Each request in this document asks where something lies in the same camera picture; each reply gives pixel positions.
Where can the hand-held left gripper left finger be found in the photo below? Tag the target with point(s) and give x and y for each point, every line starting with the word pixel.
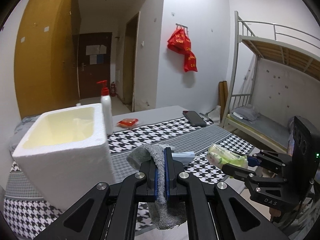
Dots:
pixel 156 180

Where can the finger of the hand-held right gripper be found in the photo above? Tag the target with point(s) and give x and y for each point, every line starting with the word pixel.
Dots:
pixel 237 172
pixel 253 161

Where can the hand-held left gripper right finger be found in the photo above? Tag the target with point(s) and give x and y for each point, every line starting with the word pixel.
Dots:
pixel 167 180

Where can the green wet wipes packet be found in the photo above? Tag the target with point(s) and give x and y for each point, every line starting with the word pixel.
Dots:
pixel 222 156

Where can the blue face mask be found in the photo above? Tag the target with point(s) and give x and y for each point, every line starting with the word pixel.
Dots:
pixel 185 157

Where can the grey sock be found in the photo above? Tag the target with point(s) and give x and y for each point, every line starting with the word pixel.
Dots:
pixel 165 215

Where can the white foam box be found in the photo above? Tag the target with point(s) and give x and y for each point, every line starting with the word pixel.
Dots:
pixel 62 170

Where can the person's right forearm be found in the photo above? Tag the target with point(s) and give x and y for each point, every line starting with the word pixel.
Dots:
pixel 300 217

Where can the person's right hand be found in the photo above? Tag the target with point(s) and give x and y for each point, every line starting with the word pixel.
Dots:
pixel 275 213

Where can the houndstooth patterned cloth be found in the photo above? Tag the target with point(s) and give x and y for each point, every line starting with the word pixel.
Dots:
pixel 140 135

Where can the grey pillow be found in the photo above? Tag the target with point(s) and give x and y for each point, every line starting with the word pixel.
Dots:
pixel 246 113

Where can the white plastic bag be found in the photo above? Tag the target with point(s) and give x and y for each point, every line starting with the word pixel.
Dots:
pixel 212 113

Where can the red snack packet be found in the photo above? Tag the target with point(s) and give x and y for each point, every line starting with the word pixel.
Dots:
pixel 128 123

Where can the grey table cover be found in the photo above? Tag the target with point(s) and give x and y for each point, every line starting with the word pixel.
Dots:
pixel 155 112

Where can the black smartphone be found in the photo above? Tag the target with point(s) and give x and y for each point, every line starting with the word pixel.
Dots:
pixel 195 118

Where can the leaning wooden boards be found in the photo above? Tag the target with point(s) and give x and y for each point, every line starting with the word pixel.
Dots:
pixel 223 97

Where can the white lotion pump bottle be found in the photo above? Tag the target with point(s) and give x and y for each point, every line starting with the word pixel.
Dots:
pixel 107 110

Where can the red fire extinguisher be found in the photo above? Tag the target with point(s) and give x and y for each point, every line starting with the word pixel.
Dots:
pixel 113 90

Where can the metal bunk bed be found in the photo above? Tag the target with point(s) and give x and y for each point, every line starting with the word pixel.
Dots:
pixel 275 47

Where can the wooden side door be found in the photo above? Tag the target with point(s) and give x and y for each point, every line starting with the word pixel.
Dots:
pixel 130 67

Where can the dark brown door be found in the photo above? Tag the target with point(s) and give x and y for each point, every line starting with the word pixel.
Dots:
pixel 95 80

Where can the red shopping bag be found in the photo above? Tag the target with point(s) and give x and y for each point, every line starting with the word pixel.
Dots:
pixel 190 62
pixel 178 41

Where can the blue paper notice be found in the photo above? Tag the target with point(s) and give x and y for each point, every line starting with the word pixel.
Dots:
pixel 100 59

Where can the white paper notice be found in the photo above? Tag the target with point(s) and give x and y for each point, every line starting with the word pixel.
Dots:
pixel 93 50
pixel 103 49
pixel 93 59

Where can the wooden wardrobe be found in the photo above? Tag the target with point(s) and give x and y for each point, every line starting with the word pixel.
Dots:
pixel 45 55

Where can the metal wall hook rack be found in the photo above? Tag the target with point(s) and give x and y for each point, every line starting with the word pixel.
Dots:
pixel 182 26

